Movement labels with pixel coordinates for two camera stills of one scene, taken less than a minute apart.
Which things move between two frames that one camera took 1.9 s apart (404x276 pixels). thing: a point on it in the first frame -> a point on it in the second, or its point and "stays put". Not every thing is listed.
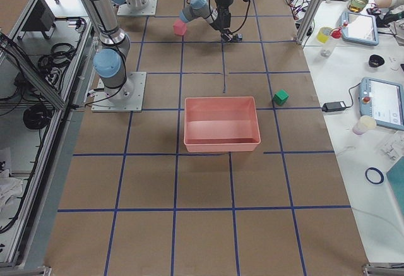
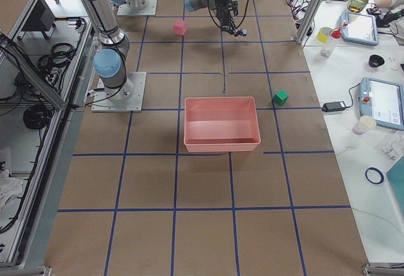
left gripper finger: x=226 y=36 -> x=233 y=31
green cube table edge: x=281 y=97 stays put
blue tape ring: x=379 y=172 stays put
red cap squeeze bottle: x=328 y=47 stays put
